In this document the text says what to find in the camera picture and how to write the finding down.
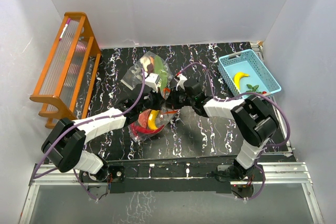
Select clear zip bag red slider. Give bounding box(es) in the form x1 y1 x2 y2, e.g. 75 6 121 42
125 86 180 142

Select light blue plastic basket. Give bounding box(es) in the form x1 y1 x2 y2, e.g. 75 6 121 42
218 49 281 96

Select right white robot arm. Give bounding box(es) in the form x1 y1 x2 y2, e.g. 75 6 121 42
165 83 279 180

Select pink white marker pen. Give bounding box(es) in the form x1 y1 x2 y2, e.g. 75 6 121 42
59 18 71 41

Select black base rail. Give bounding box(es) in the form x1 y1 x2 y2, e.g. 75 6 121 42
79 156 265 198

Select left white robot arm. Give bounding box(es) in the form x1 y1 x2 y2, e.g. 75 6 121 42
41 85 165 182

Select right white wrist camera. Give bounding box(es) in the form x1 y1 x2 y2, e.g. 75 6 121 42
174 74 187 90

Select clear bag with green leaf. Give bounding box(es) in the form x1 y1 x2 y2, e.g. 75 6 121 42
121 51 173 90

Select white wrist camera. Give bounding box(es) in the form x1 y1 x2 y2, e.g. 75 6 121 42
174 74 187 90
145 73 161 92

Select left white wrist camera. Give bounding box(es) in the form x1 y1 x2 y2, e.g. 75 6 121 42
145 73 161 92

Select fake cherry tomato vine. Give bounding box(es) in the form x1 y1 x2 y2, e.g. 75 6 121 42
246 84 267 94

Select purple cable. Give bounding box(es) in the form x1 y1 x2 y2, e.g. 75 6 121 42
33 67 146 179
178 62 290 151

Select orange wooden rack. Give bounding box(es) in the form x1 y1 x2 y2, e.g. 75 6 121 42
30 12 101 129

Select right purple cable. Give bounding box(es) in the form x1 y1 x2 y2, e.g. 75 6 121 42
178 62 290 151

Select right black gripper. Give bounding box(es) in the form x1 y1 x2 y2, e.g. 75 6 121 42
162 87 195 110

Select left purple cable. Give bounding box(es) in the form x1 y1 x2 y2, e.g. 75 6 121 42
33 67 146 179

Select red fake chili pepper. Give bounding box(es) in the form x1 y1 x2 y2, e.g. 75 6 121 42
130 123 164 135

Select yellow fake banana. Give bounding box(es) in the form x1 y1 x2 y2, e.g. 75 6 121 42
233 72 250 90
148 110 160 131

